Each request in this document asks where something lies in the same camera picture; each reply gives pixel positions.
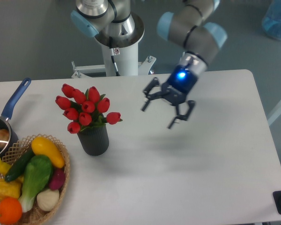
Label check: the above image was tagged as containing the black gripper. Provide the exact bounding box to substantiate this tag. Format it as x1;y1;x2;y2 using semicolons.
140;65;199;130

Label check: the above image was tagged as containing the red tulip bouquet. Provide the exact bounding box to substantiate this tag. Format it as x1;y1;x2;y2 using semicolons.
55;83;122;134

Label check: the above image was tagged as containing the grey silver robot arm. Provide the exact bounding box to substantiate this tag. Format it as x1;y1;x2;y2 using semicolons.
71;0;227;121

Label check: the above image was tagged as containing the dark grey ribbed vase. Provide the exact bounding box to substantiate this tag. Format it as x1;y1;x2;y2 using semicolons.
77;126;109;156

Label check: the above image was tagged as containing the blue mesh bag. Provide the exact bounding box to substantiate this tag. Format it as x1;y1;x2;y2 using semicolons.
261;0;281;40

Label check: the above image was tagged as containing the yellow squash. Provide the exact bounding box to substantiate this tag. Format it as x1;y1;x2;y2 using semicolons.
31;136;65;169

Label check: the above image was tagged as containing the purple red onion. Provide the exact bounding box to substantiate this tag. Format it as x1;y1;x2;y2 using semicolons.
48;168;66;190

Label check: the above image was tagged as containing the green bok choy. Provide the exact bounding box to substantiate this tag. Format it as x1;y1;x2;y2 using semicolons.
19;155;53;213

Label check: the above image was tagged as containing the white garlic bulb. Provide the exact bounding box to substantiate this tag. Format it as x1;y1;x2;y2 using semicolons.
37;189;59;211

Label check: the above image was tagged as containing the woven wicker basket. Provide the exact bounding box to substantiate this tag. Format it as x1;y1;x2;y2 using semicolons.
1;134;70;225

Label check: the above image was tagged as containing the dark green cucumber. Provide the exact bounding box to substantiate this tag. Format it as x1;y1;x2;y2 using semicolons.
4;148;35;182

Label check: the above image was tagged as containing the brown bread roll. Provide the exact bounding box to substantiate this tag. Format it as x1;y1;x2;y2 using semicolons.
0;129;9;149

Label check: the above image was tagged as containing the small yellow banana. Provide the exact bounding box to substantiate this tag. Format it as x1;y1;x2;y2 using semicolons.
0;158;24;183

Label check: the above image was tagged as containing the yellow bell pepper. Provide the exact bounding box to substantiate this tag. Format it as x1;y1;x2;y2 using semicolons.
0;179;22;201

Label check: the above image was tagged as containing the orange fruit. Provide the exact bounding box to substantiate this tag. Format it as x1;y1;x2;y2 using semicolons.
0;197;22;225

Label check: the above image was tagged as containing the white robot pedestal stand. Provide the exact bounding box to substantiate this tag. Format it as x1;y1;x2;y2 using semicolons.
71;13;186;79

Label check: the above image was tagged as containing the blue handled saucepan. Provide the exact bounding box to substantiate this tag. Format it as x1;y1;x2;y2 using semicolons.
0;78;31;157

